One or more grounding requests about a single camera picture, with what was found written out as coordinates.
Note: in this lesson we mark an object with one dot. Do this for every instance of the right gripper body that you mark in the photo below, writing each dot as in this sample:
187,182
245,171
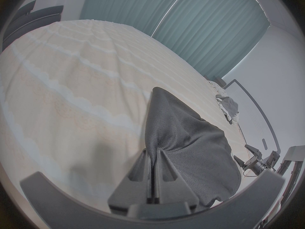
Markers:
255,164

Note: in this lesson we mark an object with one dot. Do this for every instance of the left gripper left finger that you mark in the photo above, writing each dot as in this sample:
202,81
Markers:
133,187

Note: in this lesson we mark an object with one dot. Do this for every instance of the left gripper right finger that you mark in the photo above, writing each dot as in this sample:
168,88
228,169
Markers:
174,185

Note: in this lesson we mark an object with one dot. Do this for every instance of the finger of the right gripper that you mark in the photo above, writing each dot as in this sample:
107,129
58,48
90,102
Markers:
239,161
251,148

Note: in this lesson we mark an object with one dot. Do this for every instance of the black T-shirt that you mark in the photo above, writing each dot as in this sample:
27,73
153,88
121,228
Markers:
190,147

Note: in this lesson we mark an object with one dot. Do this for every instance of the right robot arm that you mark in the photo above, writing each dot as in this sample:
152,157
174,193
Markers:
293,156

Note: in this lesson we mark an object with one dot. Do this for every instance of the pile of clothes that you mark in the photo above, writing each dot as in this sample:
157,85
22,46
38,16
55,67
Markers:
230,107

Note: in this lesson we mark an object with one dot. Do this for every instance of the bed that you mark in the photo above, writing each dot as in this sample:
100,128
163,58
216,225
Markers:
71,92

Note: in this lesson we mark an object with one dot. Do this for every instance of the white printed pillow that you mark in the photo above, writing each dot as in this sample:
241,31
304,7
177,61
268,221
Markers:
218,87

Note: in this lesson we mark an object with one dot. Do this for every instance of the grey bedside table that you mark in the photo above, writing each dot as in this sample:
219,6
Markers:
219,80

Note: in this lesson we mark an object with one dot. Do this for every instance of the blue-green curtain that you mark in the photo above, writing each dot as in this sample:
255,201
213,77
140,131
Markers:
209,32
131,6

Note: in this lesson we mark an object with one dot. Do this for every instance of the black chest of drawers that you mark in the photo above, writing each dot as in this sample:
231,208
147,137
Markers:
35,18

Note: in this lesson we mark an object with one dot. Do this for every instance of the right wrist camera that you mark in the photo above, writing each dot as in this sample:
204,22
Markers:
274,157

